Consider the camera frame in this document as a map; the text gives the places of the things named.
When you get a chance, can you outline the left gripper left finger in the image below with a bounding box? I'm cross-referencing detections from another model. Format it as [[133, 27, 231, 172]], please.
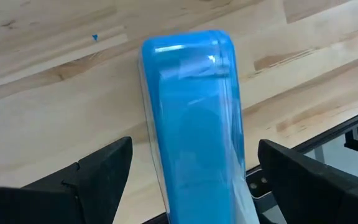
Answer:
[[0, 136, 134, 224]]

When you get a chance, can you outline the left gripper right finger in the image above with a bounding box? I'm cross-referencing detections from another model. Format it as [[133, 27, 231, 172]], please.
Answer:
[[257, 139, 358, 224]]

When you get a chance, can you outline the blue first aid kit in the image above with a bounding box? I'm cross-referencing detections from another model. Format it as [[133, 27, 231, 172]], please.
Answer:
[[137, 29, 260, 224]]

